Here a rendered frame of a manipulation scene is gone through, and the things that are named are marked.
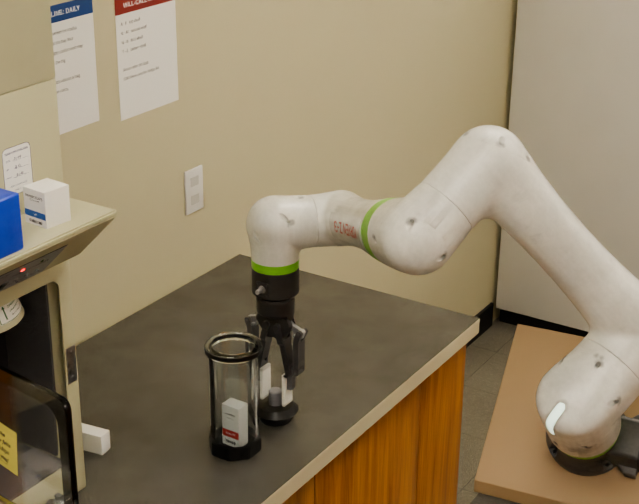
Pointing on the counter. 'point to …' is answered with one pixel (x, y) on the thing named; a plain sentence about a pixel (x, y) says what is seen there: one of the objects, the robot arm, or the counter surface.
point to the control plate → (20, 272)
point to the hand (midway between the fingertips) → (276, 385)
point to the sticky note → (1, 443)
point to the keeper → (71, 364)
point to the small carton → (47, 203)
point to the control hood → (55, 238)
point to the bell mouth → (2, 318)
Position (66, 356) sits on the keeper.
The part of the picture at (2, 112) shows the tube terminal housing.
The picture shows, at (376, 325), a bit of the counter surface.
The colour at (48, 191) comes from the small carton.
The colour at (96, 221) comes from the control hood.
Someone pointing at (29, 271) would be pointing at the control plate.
